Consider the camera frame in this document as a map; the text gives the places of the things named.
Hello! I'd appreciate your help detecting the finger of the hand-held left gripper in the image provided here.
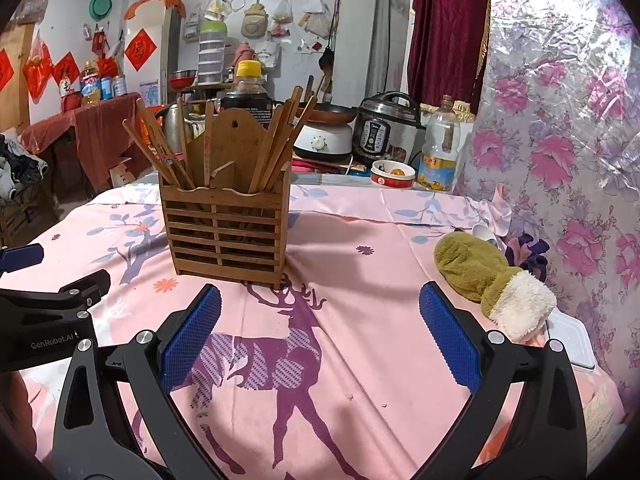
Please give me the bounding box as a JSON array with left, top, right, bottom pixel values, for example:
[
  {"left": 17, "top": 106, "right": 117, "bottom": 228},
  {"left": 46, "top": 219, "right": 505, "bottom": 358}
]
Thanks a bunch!
[
  {"left": 0, "top": 268, "right": 112, "bottom": 317},
  {"left": 0, "top": 243, "right": 45, "bottom": 277}
]

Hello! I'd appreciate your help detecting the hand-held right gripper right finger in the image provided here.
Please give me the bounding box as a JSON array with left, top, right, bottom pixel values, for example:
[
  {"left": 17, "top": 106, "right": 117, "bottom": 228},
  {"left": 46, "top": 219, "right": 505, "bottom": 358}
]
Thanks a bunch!
[{"left": 415, "top": 281, "right": 587, "bottom": 480}]

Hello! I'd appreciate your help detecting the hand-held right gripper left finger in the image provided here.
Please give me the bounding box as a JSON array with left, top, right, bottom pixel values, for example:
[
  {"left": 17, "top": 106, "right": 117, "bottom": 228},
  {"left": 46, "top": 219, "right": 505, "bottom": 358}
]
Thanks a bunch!
[{"left": 52, "top": 283, "right": 222, "bottom": 480}]

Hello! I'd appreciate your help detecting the wooden chopstick holder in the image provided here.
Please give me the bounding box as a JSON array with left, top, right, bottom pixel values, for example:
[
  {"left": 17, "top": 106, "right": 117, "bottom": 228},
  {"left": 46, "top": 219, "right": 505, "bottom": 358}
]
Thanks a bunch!
[{"left": 159, "top": 110, "right": 292, "bottom": 290}]

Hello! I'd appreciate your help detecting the wooden chopstick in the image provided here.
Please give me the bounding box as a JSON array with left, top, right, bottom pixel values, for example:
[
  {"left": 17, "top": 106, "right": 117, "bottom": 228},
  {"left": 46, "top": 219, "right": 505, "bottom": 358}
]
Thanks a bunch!
[
  {"left": 203, "top": 100, "right": 216, "bottom": 189},
  {"left": 265, "top": 122, "right": 301, "bottom": 191},
  {"left": 260, "top": 86, "right": 304, "bottom": 193},
  {"left": 270, "top": 95, "right": 318, "bottom": 186},
  {"left": 122, "top": 119, "right": 181, "bottom": 188},
  {"left": 248, "top": 104, "right": 283, "bottom": 195},
  {"left": 176, "top": 98, "right": 193, "bottom": 171},
  {"left": 135, "top": 98, "right": 197, "bottom": 191},
  {"left": 255, "top": 102, "right": 293, "bottom": 193}
]

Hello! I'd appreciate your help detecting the green plush mitten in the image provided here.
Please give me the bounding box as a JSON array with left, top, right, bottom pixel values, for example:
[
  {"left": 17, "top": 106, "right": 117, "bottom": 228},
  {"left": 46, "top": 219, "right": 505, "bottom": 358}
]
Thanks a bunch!
[{"left": 433, "top": 232, "right": 557, "bottom": 343}]

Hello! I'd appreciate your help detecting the pile of clothes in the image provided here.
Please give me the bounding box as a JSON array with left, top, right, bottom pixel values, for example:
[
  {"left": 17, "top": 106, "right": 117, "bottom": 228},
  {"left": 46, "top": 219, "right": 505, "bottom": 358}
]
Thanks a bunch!
[{"left": 0, "top": 132, "right": 51, "bottom": 201}]

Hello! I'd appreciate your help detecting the pink deer-printed cloth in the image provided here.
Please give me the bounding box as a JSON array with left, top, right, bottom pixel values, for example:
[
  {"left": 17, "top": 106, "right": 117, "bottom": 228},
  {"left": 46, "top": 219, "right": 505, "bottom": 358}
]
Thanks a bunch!
[{"left": 0, "top": 182, "right": 626, "bottom": 480}]

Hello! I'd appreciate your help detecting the dark purple cloth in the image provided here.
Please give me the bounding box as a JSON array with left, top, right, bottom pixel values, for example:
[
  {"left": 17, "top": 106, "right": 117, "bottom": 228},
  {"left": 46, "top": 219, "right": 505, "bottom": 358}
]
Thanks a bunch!
[{"left": 505, "top": 232, "right": 551, "bottom": 281}]

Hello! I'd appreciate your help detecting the white flat box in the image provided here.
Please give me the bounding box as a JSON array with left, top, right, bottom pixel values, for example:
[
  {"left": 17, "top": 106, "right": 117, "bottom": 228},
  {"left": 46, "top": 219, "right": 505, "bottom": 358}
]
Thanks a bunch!
[{"left": 545, "top": 310, "right": 596, "bottom": 373}]

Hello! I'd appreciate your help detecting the red-cloth covered table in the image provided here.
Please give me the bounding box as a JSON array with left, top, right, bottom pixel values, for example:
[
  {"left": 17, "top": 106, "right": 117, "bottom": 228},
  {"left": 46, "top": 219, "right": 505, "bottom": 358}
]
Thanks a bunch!
[{"left": 20, "top": 92, "right": 166, "bottom": 196}]

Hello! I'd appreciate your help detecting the red white bowl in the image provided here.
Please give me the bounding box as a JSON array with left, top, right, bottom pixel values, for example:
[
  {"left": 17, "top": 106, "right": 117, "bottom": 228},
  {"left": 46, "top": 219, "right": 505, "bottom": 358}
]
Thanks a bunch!
[{"left": 370, "top": 160, "right": 417, "bottom": 189}]

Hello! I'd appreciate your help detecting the wooden door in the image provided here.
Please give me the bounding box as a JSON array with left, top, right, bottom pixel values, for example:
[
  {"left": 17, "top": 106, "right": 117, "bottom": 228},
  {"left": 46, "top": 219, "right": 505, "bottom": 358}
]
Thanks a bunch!
[{"left": 0, "top": 22, "right": 36, "bottom": 136}]

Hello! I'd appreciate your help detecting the clear cooking oil bottle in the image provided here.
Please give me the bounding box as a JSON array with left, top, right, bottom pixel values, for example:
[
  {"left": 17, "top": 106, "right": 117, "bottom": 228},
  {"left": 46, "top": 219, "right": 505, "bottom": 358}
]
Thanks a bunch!
[{"left": 417, "top": 95, "right": 461, "bottom": 193}]

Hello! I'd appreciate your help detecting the labelled oil bottle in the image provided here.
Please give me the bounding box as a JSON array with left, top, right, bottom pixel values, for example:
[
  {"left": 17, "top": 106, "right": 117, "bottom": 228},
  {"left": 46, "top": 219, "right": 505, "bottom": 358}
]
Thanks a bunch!
[{"left": 80, "top": 61, "right": 101, "bottom": 106}]

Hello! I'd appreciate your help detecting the steel kettle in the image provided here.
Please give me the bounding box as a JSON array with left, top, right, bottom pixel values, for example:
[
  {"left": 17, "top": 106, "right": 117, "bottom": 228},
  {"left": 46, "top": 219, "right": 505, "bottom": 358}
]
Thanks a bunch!
[{"left": 157, "top": 102, "right": 201, "bottom": 161}]

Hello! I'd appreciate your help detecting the black silver pressure cooker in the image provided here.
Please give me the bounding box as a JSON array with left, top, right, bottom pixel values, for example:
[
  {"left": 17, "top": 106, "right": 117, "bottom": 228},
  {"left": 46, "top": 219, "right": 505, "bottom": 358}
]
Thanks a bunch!
[{"left": 352, "top": 91, "right": 426, "bottom": 166}]

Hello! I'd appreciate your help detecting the white electric cooker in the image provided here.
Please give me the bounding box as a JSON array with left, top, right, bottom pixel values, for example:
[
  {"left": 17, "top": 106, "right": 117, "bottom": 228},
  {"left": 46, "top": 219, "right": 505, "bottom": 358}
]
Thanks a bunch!
[{"left": 292, "top": 121, "right": 355, "bottom": 162}]

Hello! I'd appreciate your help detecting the red diamond paper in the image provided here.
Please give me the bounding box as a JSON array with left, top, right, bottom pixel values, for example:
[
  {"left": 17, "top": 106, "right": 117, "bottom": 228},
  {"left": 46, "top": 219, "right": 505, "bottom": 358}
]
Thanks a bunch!
[{"left": 124, "top": 29, "right": 158, "bottom": 72}]

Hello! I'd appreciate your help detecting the red basin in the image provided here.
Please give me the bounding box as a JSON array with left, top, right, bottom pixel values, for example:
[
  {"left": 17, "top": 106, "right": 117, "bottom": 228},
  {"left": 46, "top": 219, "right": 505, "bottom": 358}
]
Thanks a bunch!
[{"left": 167, "top": 70, "right": 198, "bottom": 91}]

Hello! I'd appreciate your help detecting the floral plastic sheet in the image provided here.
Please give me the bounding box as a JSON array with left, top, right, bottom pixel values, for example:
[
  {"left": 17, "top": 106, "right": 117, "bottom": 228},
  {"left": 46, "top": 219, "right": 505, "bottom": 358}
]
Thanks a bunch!
[{"left": 450, "top": 0, "right": 640, "bottom": 411}]

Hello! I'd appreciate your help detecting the yellow-capped soy sauce bottle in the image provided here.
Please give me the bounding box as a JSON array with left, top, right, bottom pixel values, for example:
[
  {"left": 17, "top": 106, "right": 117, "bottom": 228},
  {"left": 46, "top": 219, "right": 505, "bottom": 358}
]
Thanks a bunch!
[{"left": 220, "top": 60, "right": 275, "bottom": 121}]

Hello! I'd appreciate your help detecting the frying pan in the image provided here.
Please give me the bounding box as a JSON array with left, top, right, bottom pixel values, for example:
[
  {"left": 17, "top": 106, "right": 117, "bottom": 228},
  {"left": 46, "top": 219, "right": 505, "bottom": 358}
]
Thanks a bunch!
[{"left": 295, "top": 102, "right": 358, "bottom": 126}]

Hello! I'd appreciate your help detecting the white refrigerator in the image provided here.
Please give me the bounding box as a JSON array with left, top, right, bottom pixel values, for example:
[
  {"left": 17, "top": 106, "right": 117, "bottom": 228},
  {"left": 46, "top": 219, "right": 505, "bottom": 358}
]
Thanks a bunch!
[{"left": 122, "top": 7, "right": 181, "bottom": 106}]

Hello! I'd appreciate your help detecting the stacked steel lunch container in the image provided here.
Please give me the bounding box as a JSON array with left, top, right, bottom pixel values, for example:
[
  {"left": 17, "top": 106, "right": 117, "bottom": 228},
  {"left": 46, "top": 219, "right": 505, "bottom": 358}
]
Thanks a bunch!
[{"left": 197, "top": 19, "right": 228, "bottom": 86}]

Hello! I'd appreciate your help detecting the pink thermos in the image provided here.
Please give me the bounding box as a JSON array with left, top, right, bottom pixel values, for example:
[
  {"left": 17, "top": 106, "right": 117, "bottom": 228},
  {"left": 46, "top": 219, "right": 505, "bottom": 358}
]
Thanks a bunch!
[{"left": 231, "top": 42, "right": 253, "bottom": 83}]

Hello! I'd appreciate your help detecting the orange cloth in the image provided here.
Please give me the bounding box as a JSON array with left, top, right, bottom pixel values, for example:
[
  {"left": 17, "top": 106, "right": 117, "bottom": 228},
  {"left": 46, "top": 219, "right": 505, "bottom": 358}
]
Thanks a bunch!
[{"left": 124, "top": 0, "right": 187, "bottom": 21}]

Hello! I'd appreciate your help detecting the dark red curtain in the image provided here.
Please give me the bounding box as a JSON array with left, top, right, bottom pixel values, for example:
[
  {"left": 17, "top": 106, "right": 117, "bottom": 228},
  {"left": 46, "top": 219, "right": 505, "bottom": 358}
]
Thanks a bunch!
[{"left": 406, "top": 0, "right": 493, "bottom": 108}]

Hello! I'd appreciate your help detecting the beige hanging bag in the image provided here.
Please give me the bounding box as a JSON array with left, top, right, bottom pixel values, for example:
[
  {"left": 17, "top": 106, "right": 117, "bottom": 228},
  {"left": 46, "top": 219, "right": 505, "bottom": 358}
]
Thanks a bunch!
[{"left": 241, "top": 2, "right": 266, "bottom": 38}]

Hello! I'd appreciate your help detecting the hanging plastic bag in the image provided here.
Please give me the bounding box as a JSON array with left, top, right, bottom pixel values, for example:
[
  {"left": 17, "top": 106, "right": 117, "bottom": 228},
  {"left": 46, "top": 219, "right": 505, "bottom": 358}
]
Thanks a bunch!
[
  {"left": 299, "top": 0, "right": 333, "bottom": 38},
  {"left": 270, "top": 0, "right": 292, "bottom": 38}
]

